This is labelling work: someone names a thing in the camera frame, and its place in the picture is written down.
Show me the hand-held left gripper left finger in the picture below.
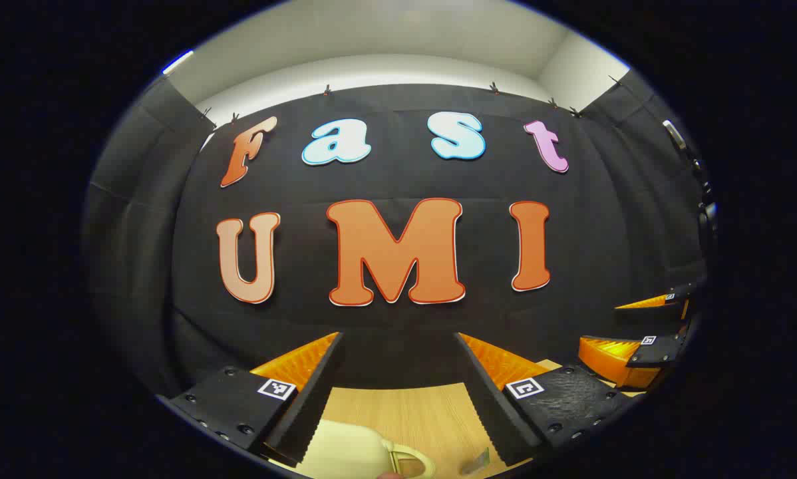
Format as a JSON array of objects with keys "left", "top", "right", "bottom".
[{"left": 166, "top": 331, "right": 347, "bottom": 468}]

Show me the pale yellow small suitcase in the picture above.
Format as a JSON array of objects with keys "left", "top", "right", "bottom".
[{"left": 297, "top": 419, "right": 437, "bottom": 479}]

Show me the white ceiling light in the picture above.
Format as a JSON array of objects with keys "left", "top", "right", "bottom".
[{"left": 162, "top": 49, "right": 195, "bottom": 75}]

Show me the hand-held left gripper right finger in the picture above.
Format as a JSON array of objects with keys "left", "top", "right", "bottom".
[{"left": 453, "top": 331, "right": 633, "bottom": 468}]

